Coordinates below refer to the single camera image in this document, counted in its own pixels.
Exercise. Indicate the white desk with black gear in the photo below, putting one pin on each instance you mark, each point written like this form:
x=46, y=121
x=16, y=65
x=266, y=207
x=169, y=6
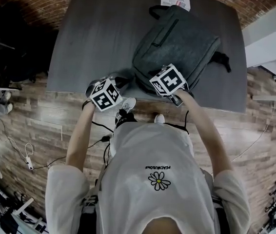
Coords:
x=4, y=208

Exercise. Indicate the dark grey felt bag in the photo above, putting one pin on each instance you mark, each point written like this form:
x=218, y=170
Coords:
x=177, y=45

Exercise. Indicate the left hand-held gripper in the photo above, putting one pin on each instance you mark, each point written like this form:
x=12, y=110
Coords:
x=104, y=95

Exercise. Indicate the person's white left shoe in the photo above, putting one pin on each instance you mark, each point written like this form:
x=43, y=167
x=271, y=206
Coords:
x=128, y=104

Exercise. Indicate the person's right forearm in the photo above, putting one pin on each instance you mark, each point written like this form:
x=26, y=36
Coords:
x=206, y=133

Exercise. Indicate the person's left forearm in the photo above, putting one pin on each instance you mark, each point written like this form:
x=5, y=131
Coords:
x=80, y=135

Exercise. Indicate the person's white shoe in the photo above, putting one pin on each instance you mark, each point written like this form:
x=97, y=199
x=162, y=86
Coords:
x=159, y=118
x=128, y=104

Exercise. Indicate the white flower print t-shirt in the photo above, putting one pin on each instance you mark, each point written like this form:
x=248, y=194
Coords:
x=150, y=181

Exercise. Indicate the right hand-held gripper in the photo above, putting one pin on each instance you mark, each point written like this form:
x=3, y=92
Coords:
x=167, y=80

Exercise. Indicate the white power strip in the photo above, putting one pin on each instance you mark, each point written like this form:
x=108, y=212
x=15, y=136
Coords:
x=29, y=163

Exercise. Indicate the person's white right shoe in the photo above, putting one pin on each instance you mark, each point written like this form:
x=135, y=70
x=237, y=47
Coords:
x=159, y=118

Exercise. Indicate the person's black trouser leg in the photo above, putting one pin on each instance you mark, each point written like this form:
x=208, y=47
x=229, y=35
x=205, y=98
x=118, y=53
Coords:
x=124, y=120

